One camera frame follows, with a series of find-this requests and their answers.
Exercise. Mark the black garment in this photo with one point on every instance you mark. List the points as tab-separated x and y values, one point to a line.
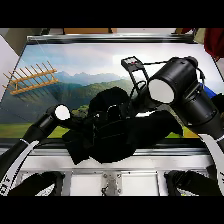
110	140

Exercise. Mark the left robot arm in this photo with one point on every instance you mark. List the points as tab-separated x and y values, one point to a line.
40	127

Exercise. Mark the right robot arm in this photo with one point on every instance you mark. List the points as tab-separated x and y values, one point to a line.
196	106

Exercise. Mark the brown wooden rack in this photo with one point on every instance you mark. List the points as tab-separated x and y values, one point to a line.
33	87

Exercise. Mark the blue garment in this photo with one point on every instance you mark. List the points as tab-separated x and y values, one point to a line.
208	90

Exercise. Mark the red garment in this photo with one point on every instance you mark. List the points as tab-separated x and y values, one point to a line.
215	41

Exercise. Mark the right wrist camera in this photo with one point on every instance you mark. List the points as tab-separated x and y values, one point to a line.
132	62

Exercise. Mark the silver frame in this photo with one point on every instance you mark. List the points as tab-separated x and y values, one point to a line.
150	166

